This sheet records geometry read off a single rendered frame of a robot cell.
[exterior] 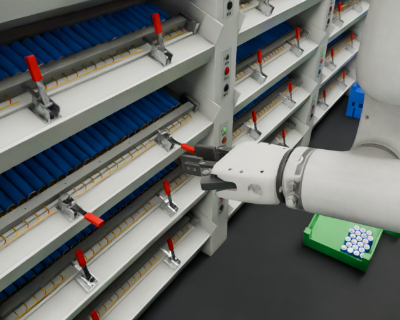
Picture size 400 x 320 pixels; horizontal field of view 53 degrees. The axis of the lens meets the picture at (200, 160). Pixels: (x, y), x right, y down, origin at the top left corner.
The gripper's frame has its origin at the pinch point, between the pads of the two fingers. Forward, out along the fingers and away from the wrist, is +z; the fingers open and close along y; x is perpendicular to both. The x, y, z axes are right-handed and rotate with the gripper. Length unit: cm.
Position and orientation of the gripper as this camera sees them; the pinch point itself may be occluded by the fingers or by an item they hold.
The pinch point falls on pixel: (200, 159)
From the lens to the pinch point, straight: 63.2
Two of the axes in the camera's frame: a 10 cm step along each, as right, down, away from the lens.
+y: 5.7, -4.7, 6.8
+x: -1.7, -8.7, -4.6
